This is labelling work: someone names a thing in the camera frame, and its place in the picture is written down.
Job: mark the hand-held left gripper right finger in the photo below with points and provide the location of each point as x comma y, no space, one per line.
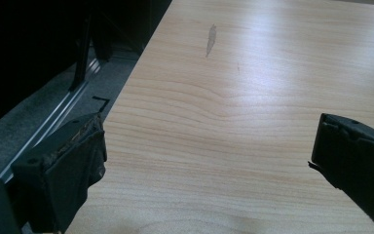
357,156

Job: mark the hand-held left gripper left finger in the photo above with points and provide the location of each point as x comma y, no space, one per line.
61,175

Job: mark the black metal stand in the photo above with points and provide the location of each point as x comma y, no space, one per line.
82,52

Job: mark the metal floor rail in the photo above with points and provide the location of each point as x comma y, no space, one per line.
50,120

